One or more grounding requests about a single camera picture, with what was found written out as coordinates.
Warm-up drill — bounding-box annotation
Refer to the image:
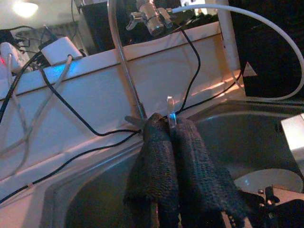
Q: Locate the silver metal utensil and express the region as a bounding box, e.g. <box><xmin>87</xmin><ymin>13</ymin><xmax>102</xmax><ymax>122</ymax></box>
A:
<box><xmin>166</xmin><ymin>95</ymin><xmax>178</xmax><ymax>135</ymax></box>

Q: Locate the white water hose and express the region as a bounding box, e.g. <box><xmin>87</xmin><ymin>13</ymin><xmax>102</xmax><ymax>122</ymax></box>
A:
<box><xmin>171</xmin><ymin>3</ymin><xmax>304</xmax><ymax>102</ymax></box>

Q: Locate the thin chrome sink faucet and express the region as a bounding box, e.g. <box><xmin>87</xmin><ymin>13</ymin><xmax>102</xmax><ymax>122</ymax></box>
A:
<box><xmin>107</xmin><ymin>0</ymin><xmax>175</xmax><ymax>130</ymax></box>

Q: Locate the white cable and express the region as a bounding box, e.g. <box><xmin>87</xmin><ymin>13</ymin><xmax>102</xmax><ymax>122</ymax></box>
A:
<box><xmin>0</xmin><ymin>55</ymin><xmax>73</xmax><ymax>157</ymax></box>
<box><xmin>0</xmin><ymin>54</ymin><xmax>30</xmax><ymax>182</ymax></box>

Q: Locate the white power strip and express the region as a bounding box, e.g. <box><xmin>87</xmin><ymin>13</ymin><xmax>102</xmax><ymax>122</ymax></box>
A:
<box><xmin>0</xmin><ymin>41</ymin><xmax>27</xmax><ymax>75</ymax></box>

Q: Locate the white bowl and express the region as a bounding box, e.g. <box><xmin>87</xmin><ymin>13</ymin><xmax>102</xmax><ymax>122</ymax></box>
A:
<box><xmin>234</xmin><ymin>168</ymin><xmax>304</xmax><ymax>194</ymax></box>

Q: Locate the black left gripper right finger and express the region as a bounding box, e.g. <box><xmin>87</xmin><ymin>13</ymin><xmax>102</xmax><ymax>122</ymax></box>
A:
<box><xmin>172</xmin><ymin>117</ymin><xmax>251</xmax><ymax>228</ymax></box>

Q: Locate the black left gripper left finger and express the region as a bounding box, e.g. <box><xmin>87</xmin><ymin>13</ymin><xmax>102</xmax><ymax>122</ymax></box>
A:
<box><xmin>123</xmin><ymin>113</ymin><xmax>180</xmax><ymax>228</ymax></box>

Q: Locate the black power cable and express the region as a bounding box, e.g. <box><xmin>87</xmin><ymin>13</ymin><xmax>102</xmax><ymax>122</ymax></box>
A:
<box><xmin>177</xmin><ymin>25</ymin><xmax>243</xmax><ymax>114</ymax></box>
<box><xmin>33</xmin><ymin>61</ymin><xmax>143</xmax><ymax>137</ymax></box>
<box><xmin>0</xmin><ymin>53</ymin><xmax>42</xmax><ymax>124</ymax></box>
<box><xmin>0</xmin><ymin>132</ymin><xmax>143</xmax><ymax>205</ymax></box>

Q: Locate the stainless steel sink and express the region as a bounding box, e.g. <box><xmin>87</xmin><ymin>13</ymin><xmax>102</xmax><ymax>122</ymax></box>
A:
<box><xmin>42</xmin><ymin>99</ymin><xmax>304</xmax><ymax>228</ymax></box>

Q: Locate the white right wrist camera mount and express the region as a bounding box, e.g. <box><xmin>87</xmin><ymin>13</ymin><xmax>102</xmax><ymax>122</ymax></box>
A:
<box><xmin>280</xmin><ymin>113</ymin><xmax>304</xmax><ymax>159</ymax></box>

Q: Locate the white power adapter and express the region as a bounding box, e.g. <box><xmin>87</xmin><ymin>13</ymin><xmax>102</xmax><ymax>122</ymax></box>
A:
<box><xmin>38</xmin><ymin>36</ymin><xmax>83</xmax><ymax>67</ymax></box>

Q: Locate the black water dispenser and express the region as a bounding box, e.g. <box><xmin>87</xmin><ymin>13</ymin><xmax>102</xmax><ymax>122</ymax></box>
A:
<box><xmin>228</xmin><ymin>0</ymin><xmax>304</xmax><ymax>98</ymax></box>

